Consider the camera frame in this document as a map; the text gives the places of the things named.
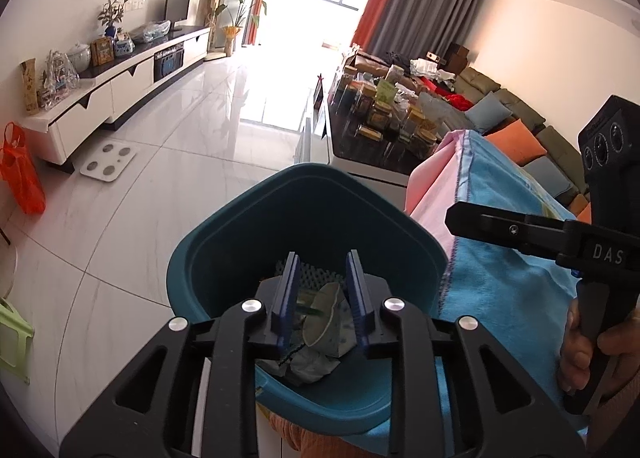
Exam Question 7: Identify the black monitor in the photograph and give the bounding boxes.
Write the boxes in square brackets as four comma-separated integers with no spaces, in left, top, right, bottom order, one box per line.
[164,0,192,31]

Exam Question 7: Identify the tall leafy potted plant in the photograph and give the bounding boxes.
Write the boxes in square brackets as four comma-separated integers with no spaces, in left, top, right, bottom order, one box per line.
[217,0,269,56]

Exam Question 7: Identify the glass ship ornament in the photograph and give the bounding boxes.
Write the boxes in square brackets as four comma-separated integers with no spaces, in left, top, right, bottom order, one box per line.
[39,50,80,111]

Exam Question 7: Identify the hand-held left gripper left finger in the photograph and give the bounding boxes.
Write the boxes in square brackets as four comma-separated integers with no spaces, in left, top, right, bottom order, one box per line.
[59,251,302,458]

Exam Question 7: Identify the green and brown sofa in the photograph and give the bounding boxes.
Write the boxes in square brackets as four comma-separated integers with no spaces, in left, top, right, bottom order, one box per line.
[350,50,594,219]

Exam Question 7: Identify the white ceramic jar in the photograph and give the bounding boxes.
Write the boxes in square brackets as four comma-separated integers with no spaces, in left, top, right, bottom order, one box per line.
[65,41,92,74]

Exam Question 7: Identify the clear plastic bag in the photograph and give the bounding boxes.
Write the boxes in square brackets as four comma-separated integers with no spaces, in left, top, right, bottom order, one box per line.
[130,20,171,44]

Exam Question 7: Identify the tall wooden vase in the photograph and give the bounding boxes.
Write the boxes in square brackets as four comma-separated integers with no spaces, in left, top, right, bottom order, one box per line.
[19,58,41,117]

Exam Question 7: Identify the wooden picture frame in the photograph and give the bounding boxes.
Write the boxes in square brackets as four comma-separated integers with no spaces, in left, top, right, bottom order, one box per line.
[90,36,115,66]

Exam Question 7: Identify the green box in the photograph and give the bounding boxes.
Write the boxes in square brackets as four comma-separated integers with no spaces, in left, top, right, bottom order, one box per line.
[374,78,399,106]

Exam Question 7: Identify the teal plastic trash bin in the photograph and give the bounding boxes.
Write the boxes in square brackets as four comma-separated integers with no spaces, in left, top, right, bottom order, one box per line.
[166,162,449,437]

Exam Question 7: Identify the grey plastic bag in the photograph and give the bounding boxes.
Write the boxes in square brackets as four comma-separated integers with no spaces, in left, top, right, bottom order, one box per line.
[417,90,454,127]

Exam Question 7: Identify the blue floral printed blanket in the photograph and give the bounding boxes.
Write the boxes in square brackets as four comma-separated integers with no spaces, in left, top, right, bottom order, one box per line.
[350,128,602,454]

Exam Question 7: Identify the dark coffee table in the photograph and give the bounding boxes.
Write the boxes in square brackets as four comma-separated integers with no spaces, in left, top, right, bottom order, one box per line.
[294,72,452,189]

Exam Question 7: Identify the red cloth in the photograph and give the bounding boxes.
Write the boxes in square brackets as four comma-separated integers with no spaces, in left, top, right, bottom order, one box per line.
[424,77,474,111]

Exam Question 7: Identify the green plastic stool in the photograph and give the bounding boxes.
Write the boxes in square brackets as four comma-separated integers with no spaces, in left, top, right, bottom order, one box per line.
[0,297,36,384]

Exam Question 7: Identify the white bathroom scale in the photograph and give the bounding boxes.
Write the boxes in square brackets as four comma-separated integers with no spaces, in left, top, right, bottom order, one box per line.
[79,141,137,183]

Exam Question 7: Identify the person's right hand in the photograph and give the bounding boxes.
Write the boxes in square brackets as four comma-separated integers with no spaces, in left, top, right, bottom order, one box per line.
[557,295,640,396]

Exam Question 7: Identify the person's right forearm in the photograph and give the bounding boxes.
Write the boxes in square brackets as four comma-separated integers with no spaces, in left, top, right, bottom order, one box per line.
[587,363,640,456]

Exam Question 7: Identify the brown cardboard boxes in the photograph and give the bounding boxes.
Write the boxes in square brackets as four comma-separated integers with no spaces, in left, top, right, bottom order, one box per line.
[444,42,471,74]

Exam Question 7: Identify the pile of white clothes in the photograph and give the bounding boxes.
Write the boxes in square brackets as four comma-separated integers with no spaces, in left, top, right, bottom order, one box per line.
[409,57,454,81]

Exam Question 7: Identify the blue cushion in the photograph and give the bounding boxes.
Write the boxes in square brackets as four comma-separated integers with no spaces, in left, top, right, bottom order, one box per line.
[464,91,514,134]
[523,157,574,199]

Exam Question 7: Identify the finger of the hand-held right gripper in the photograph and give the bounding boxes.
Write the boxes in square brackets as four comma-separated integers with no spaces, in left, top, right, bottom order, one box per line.
[444,201,577,261]

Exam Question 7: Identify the group of glass jars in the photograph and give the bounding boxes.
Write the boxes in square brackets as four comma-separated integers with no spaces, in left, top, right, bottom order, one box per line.
[334,64,447,159]

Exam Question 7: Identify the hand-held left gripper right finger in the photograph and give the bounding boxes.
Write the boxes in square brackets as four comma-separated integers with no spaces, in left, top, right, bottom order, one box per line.
[346,248,587,458]

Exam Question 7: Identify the white and black TV cabinet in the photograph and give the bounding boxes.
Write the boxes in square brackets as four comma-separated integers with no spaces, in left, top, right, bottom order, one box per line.
[20,24,211,174]

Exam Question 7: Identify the orange cushion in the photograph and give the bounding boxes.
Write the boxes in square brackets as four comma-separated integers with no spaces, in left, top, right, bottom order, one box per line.
[484,118,549,165]
[569,192,594,219]

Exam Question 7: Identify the person's orange knit garment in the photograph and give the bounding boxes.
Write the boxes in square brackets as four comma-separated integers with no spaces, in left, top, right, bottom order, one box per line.
[270,413,401,458]

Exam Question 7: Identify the orange plastic bag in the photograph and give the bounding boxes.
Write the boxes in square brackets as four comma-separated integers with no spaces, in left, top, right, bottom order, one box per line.
[0,121,47,217]

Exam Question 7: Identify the small plant in blue vase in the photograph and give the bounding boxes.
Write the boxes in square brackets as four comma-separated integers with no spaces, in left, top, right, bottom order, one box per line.
[97,0,129,39]

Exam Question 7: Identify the white stool with black legs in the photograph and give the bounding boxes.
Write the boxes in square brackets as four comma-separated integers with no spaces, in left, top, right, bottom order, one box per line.
[0,222,21,299]

